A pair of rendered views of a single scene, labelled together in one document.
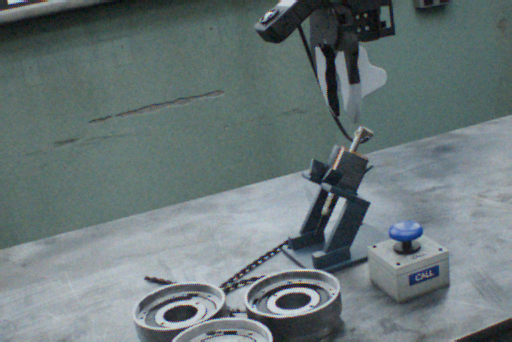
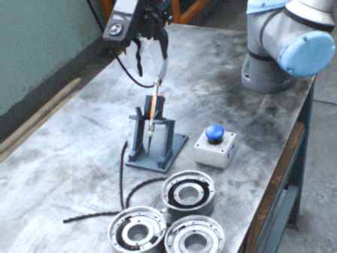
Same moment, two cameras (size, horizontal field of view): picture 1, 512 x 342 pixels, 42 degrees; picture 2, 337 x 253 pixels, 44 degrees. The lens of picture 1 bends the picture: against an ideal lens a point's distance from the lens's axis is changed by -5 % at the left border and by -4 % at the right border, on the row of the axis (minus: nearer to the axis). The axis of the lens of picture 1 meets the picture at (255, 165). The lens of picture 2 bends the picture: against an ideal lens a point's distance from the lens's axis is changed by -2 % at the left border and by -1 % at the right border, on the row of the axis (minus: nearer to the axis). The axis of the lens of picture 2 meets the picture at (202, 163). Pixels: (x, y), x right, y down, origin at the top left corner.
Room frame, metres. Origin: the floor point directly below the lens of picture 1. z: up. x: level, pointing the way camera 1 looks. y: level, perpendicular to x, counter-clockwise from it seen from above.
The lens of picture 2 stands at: (0.24, 0.37, 1.42)
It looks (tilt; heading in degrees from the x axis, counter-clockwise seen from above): 43 degrees down; 314
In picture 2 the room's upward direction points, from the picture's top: 6 degrees counter-clockwise
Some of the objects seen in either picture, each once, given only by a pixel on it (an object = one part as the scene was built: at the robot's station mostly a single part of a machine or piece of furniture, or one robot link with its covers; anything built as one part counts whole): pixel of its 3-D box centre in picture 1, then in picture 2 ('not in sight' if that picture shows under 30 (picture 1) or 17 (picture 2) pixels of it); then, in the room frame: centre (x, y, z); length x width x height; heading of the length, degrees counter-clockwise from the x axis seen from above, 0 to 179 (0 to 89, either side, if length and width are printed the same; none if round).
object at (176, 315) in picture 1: (181, 319); (138, 235); (0.67, 0.11, 0.82); 0.10 x 0.10 x 0.04
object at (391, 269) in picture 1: (412, 262); (217, 145); (0.70, -0.16, 0.82); 0.08 x 0.07 x 0.05; 106
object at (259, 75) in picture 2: not in sight; (269, 62); (0.78, -0.49, 0.85); 0.15 x 0.15 x 0.10
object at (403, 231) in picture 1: (406, 244); (214, 138); (0.70, -0.16, 0.85); 0.04 x 0.04 x 0.05
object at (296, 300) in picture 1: (294, 307); (189, 196); (0.66, -0.02, 0.82); 0.10 x 0.10 x 0.04
